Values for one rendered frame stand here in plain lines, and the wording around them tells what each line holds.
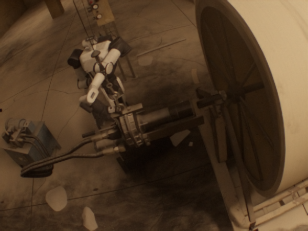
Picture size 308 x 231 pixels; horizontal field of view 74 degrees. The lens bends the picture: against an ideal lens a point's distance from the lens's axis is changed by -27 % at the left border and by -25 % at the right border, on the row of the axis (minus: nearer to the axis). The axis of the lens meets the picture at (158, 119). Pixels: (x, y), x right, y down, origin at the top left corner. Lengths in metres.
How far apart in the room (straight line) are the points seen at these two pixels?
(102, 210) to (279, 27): 2.36
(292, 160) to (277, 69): 0.50
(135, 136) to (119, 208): 1.08
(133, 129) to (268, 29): 1.13
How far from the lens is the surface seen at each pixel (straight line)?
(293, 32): 1.34
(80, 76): 2.25
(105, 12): 3.40
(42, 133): 3.27
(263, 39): 1.23
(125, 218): 2.60
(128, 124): 1.77
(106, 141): 1.97
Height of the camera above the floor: 2.24
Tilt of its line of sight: 44 degrees down
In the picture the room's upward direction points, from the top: 21 degrees counter-clockwise
